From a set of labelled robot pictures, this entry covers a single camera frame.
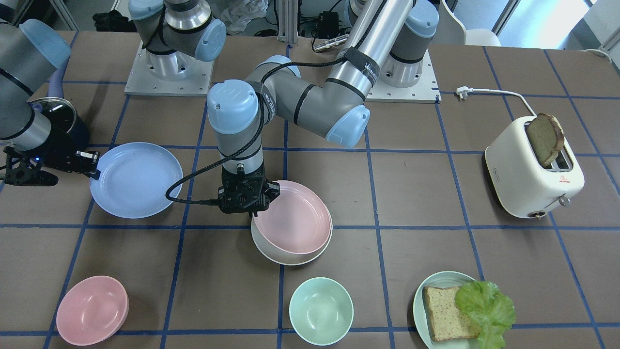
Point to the toast slice in toaster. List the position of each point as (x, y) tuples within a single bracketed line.
[(546, 137)]

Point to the green plate with food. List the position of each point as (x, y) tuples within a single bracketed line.
[(441, 279)]

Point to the green lettuce leaf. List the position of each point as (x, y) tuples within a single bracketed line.
[(489, 308)]

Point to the pink plate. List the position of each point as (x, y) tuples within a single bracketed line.
[(297, 222)]

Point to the pink bowl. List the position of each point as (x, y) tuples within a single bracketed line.
[(92, 311)]

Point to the blue saucepan with lid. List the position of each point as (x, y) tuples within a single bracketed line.
[(61, 112)]

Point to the blue plate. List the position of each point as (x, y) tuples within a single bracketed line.
[(134, 178)]

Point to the white toaster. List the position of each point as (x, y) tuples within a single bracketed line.
[(523, 186)]

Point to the bread slice on plate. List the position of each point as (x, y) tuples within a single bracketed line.
[(446, 321)]

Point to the cream white plate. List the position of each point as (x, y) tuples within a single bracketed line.
[(279, 256)]

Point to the green bowl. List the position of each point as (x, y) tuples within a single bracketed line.
[(321, 311)]

